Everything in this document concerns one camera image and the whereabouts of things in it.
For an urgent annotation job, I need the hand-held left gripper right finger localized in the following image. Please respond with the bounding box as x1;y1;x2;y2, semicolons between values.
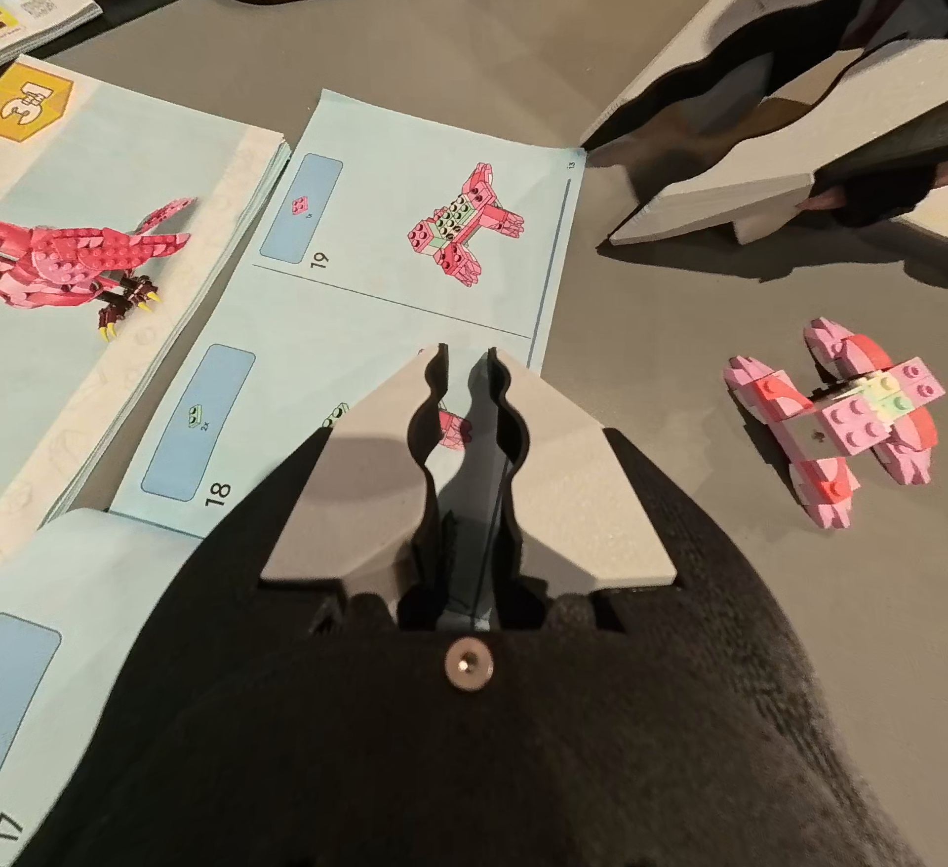
485;347;678;597

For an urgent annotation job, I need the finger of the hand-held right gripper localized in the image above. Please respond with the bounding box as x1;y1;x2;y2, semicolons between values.
607;34;948;247
580;0;891;150

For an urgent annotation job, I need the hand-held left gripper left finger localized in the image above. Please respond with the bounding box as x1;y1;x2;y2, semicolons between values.
259;343;451;590

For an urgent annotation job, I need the pink toy brick model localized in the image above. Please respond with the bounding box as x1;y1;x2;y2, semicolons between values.
724;317;945;531

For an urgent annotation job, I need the pastel toy brick assembly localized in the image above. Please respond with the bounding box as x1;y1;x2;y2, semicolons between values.
855;356;948;418

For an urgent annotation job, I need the grey desk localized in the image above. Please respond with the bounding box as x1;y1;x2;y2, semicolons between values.
0;0;948;867

